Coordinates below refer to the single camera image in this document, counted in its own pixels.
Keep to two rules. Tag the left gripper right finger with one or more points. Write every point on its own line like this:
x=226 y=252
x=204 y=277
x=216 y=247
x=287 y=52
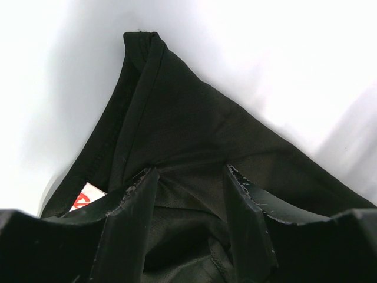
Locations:
x=274 y=241

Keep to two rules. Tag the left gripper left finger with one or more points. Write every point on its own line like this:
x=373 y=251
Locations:
x=105 y=241

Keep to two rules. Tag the black t shirt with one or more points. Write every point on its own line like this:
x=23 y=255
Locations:
x=162 y=116

